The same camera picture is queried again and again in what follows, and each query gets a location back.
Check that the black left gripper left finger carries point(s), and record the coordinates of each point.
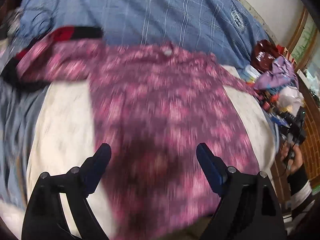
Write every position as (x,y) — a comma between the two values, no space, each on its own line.
(44,217)

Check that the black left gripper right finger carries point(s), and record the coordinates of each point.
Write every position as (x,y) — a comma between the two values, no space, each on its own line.
(248,207)

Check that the purple floral blouse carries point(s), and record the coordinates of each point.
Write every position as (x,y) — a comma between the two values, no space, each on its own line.
(113,70)

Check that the black white striped sleeve forearm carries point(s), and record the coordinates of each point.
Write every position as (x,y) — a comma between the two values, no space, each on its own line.
(302,199)

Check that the person's right hand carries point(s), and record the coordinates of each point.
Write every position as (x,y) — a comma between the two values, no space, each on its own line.
(295,163)

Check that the white plastic bag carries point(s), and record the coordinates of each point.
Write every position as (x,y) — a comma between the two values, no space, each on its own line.
(290,96)

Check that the lilac crumpled cloth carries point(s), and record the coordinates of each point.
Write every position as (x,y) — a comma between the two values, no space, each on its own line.
(280,76)

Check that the wooden framed bamboo glass door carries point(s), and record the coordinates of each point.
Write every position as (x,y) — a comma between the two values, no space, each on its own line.
(304,45)

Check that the dark red plastic bag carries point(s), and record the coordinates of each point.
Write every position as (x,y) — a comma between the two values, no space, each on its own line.
(263,54)

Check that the white leaf-print bed sheet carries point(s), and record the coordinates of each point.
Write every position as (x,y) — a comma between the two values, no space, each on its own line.
(65,129)

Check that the blue plaid blanket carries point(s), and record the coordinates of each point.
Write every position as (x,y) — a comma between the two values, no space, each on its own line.
(222,27)

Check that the red and black garment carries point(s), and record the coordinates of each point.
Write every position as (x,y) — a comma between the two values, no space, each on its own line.
(66,33)

